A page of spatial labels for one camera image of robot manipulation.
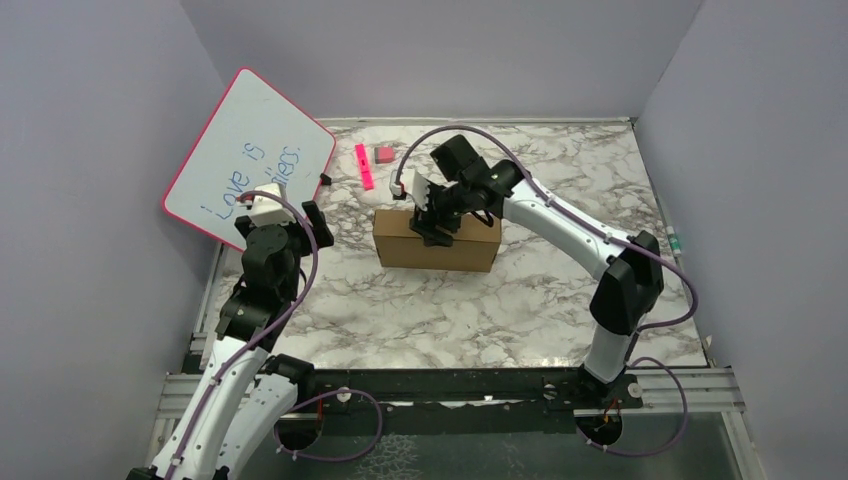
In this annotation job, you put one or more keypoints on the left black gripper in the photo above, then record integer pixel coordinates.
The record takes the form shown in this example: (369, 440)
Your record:
(322, 235)

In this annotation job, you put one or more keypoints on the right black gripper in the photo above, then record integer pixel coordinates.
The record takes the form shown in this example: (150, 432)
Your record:
(424, 223)

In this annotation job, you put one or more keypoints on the brown cardboard box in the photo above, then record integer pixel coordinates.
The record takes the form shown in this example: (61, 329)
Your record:
(474, 249)

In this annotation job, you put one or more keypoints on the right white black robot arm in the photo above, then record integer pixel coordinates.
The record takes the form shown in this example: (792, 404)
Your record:
(627, 268)

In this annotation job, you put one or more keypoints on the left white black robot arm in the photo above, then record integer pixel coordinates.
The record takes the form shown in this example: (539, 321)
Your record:
(245, 331)

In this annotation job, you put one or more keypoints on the pink marker pen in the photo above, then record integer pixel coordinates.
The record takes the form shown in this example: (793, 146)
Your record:
(363, 164)

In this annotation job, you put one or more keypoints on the pink eraser block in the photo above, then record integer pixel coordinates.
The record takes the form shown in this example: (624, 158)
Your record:
(384, 155)

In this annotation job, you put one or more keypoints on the pink framed whiteboard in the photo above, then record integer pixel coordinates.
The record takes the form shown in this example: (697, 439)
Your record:
(254, 136)

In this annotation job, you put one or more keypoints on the green capped marker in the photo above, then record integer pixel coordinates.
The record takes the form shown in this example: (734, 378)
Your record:
(673, 241)

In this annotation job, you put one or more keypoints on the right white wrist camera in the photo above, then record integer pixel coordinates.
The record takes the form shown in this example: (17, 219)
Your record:
(410, 186)

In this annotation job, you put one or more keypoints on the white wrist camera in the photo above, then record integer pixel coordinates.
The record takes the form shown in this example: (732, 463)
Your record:
(265, 205)
(410, 186)

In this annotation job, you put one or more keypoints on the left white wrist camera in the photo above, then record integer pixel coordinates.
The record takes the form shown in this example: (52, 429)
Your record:
(265, 205)

